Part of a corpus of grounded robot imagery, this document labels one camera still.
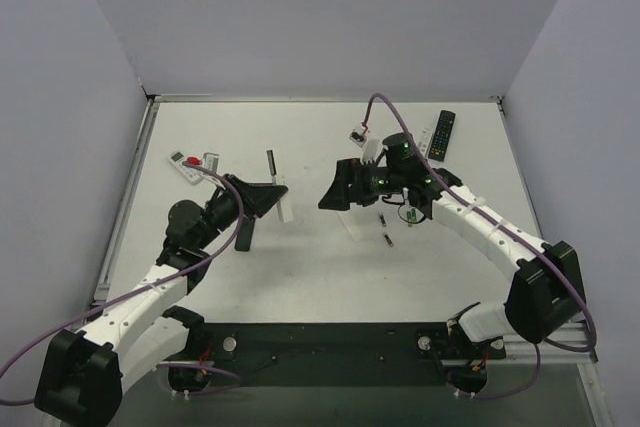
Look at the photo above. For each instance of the black remote control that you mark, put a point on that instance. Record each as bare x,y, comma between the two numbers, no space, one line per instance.
244,237

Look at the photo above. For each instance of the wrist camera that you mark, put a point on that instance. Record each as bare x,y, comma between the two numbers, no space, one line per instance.
208,161
369,144

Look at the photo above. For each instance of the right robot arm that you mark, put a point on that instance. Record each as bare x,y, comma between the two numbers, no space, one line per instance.
546,288

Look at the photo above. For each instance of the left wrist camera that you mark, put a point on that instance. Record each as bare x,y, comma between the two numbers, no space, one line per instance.
208,161

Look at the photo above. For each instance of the green AAA battery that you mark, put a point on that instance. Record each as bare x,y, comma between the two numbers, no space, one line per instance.
411,217

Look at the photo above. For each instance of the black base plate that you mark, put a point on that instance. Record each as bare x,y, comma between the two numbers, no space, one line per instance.
404,354

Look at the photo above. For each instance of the white AC remote left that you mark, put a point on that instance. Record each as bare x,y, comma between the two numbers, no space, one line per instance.
184,165

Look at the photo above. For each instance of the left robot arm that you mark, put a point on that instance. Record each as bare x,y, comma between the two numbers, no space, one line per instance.
86,373

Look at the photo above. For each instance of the white long battery cover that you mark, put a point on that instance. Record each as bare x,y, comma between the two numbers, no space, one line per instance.
352,225

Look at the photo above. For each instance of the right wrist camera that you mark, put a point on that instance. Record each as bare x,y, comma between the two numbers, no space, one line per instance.
369,144

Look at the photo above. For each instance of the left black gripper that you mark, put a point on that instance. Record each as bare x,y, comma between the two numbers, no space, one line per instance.
245,206

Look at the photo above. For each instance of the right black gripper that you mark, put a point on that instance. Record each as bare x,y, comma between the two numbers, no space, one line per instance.
357,182

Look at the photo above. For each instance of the black TV remote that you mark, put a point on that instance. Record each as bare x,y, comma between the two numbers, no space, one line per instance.
441,136

